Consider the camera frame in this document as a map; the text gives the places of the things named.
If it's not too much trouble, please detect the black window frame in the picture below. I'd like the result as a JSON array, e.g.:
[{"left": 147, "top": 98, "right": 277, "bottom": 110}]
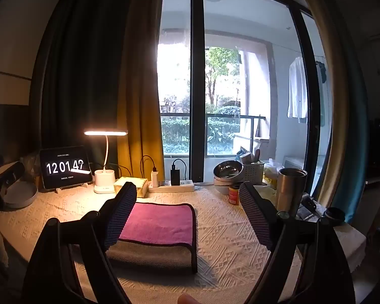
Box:
[{"left": 162, "top": 0, "right": 334, "bottom": 197}]

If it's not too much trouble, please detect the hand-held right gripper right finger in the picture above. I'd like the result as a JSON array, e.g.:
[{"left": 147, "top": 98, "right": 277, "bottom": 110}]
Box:
[{"left": 239, "top": 181, "right": 357, "bottom": 304}]

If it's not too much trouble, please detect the white plastic basket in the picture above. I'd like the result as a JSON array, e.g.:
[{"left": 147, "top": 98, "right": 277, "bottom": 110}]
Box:
[{"left": 240, "top": 161, "right": 265, "bottom": 185}]

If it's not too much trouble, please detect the hanging teal garment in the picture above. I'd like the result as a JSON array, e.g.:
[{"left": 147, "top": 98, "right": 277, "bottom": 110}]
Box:
[{"left": 315, "top": 60, "right": 327, "bottom": 83}]

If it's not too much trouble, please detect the mustard yellow curtain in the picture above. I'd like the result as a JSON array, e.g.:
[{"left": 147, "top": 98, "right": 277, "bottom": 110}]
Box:
[{"left": 117, "top": 0, "right": 166, "bottom": 182}]

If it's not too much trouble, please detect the black round lid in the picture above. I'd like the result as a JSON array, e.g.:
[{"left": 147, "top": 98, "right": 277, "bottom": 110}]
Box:
[{"left": 324, "top": 207, "right": 346, "bottom": 226}]

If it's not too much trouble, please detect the white bowl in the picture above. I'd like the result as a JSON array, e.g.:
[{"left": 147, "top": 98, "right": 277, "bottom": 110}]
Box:
[{"left": 213, "top": 177, "right": 242, "bottom": 196}]

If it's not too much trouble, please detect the gray towel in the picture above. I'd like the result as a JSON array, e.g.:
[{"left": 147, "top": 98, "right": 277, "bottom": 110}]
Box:
[{"left": 105, "top": 240, "right": 199, "bottom": 273}]

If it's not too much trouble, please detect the white patterned tablecloth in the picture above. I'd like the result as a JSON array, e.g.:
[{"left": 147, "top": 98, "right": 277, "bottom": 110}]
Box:
[{"left": 0, "top": 180, "right": 367, "bottom": 304}]

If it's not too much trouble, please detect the balcony railing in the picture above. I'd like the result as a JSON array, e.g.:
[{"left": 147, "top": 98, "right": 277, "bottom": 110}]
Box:
[{"left": 160, "top": 113, "right": 267, "bottom": 140}]

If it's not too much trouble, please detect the yellow cloth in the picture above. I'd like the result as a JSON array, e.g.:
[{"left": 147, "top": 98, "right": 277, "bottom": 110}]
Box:
[{"left": 263, "top": 168, "right": 280, "bottom": 190}]

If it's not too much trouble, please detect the tablet showing clock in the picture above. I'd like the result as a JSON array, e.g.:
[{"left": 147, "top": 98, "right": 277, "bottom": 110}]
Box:
[{"left": 39, "top": 146, "right": 92, "bottom": 189}]

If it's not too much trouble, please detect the clear plastic bag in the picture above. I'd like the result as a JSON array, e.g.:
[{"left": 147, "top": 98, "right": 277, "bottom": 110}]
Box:
[{"left": 20, "top": 153, "right": 42, "bottom": 185}]

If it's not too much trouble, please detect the stainless steel bowl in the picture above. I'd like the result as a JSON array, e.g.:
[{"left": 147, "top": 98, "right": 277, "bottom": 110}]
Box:
[{"left": 212, "top": 160, "right": 244, "bottom": 180}]

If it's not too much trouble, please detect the black charger cable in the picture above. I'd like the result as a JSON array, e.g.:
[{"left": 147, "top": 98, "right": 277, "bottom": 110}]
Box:
[
  {"left": 172, "top": 158, "right": 187, "bottom": 182},
  {"left": 141, "top": 155, "right": 158, "bottom": 178}
]

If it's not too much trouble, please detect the white desk lamp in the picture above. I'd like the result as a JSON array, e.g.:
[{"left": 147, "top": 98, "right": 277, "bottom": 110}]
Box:
[{"left": 84, "top": 129, "right": 128, "bottom": 194}]

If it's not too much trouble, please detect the dark green curtain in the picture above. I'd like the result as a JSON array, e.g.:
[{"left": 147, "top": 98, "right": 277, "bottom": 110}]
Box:
[{"left": 41, "top": 0, "right": 140, "bottom": 173}]

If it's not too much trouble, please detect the beige curtain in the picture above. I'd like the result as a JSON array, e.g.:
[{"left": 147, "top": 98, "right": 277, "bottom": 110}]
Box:
[{"left": 290, "top": 0, "right": 350, "bottom": 208}]

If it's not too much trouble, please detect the stainless steel tumbler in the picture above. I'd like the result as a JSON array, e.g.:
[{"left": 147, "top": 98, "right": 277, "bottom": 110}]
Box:
[{"left": 276, "top": 167, "right": 308, "bottom": 218}]

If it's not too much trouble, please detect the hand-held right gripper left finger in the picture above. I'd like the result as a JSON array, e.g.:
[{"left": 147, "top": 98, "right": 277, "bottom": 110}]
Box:
[{"left": 21, "top": 182, "right": 138, "bottom": 304}]

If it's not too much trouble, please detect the wooden tablet stand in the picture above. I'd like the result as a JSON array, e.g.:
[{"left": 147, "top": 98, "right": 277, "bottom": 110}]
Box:
[{"left": 55, "top": 182, "right": 90, "bottom": 194}]

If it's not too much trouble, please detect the yellow tissue box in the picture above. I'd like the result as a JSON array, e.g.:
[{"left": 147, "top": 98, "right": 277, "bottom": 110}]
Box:
[{"left": 113, "top": 176, "right": 148, "bottom": 198}]

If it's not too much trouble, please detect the magenta towel with black trim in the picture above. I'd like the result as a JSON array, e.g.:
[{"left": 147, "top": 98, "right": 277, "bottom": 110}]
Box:
[{"left": 118, "top": 202, "right": 199, "bottom": 248}]

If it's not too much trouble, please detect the red can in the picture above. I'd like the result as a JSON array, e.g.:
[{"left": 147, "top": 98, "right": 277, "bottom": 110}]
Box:
[{"left": 228, "top": 184, "right": 241, "bottom": 206}]

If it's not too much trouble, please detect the teal curtain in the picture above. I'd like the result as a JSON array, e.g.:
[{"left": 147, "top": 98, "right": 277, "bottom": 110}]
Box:
[{"left": 330, "top": 6, "right": 373, "bottom": 216}]

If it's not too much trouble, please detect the white power strip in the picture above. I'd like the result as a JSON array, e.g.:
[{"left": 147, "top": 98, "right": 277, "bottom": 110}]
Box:
[{"left": 148, "top": 179, "right": 196, "bottom": 193}]

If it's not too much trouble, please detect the hanging white shirt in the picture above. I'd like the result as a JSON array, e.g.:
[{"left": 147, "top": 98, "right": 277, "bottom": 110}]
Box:
[{"left": 287, "top": 56, "right": 309, "bottom": 124}]

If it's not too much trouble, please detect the round gray tray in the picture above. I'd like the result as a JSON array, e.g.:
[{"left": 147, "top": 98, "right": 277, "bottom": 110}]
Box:
[{"left": 3, "top": 181, "right": 39, "bottom": 209}]

